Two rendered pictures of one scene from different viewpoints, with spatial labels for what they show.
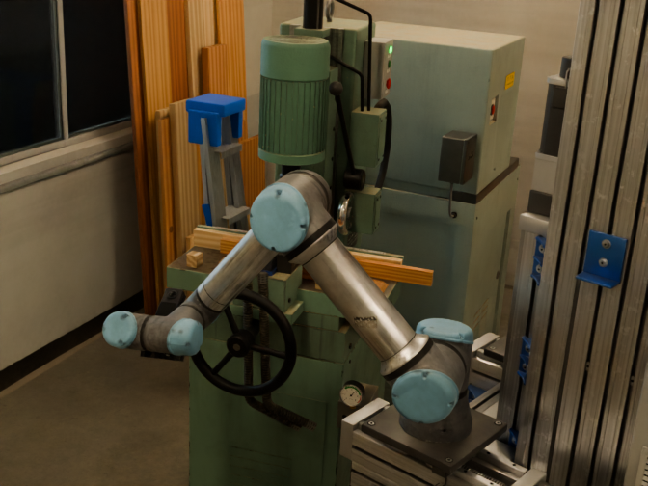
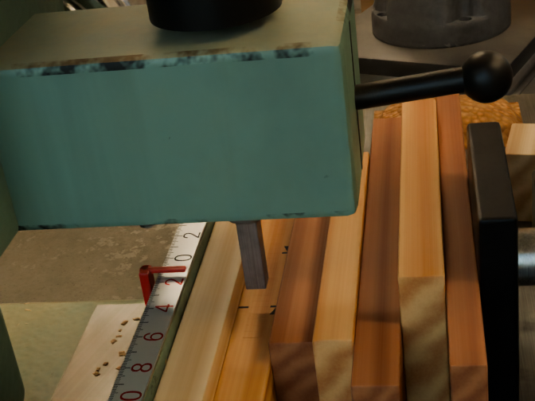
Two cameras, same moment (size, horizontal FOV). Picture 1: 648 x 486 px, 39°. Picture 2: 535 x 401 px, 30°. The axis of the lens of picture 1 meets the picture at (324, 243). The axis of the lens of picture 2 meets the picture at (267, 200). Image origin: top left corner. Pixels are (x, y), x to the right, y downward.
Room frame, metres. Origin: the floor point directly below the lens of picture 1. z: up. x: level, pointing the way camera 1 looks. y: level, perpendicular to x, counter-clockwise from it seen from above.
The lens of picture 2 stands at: (2.36, 0.47, 1.19)
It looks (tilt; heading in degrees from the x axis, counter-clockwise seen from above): 28 degrees down; 265
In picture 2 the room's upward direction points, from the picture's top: 8 degrees counter-clockwise
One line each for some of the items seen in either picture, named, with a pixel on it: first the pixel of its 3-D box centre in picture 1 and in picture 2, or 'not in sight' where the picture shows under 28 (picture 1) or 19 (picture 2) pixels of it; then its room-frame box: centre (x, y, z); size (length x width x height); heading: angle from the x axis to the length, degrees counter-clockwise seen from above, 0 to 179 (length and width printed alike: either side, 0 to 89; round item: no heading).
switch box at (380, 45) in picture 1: (377, 67); not in sight; (2.61, -0.13, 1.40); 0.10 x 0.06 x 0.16; 164
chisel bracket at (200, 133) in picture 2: not in sight; (186, 123); (2.36, 0.09, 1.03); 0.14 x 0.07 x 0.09; 164
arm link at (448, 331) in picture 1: (442, 353); not in sight; (1.67, -0.25, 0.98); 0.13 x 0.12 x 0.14; 163
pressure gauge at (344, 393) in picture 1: (352, 395); not in sight; (2.07, -0.09, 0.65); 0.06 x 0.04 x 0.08; 74
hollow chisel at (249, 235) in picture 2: not in sight; (250, 235); (2.34, 0.10, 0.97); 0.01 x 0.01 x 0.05; 74
